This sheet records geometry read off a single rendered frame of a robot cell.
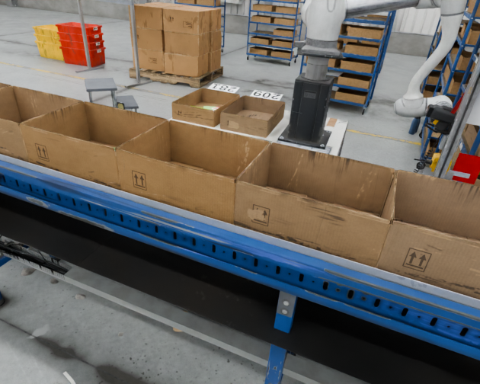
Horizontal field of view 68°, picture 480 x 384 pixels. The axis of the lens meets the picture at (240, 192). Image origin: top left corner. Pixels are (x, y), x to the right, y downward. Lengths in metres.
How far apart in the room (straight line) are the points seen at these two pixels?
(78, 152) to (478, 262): 1.12
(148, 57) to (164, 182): 5.11
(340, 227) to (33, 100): 1.38
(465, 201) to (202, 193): 0.75
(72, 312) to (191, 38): 4.38
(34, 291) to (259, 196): 1.60
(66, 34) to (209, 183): 6.28
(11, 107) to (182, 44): 4.11
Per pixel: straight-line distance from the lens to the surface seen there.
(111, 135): 1.53
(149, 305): 1.64
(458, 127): 1.71
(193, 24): 5.58
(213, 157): 1.28
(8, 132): 1.46
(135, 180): 1.12
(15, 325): 2.13
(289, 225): 0.94
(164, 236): 1.11
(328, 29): 1.86
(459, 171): 1.82
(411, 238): 0.90
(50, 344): 1.99
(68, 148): 1.26
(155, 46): 5.98
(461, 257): 0.93
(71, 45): 7.13
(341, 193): 1.19
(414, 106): 2.25
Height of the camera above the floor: 1.51
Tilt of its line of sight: 31 degrees down
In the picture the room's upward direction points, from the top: 4 degrees clockwise
